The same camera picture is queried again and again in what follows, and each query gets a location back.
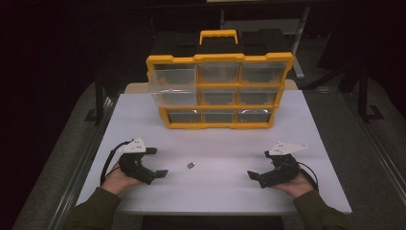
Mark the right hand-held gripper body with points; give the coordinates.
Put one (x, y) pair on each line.
(282, 171)

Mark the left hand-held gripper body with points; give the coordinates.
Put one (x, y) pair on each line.
(135, 167)

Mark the small dark metal part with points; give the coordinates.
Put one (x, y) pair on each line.
(191, 165)

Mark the pulled-out clear plastic drawer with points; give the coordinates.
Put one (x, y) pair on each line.
(174, 86)

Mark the yellow black drawer organizer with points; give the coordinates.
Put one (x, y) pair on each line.
(220, 58)

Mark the person's right hand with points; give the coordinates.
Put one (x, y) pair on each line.
(297, 187)

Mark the person's left hand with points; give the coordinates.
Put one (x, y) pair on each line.
(116, 182)

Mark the beige wooden board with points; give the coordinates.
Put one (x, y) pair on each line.
(137, 87)

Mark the black metal stand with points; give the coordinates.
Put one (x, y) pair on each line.
(99, 96)
(363, 96)

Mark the set of closed clear drawers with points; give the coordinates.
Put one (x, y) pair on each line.
(218, 73)

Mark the grey metal stand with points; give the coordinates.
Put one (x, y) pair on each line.
(299, 48)

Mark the silver metal rail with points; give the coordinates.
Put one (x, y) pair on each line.
(83, 159)
(376, 143)

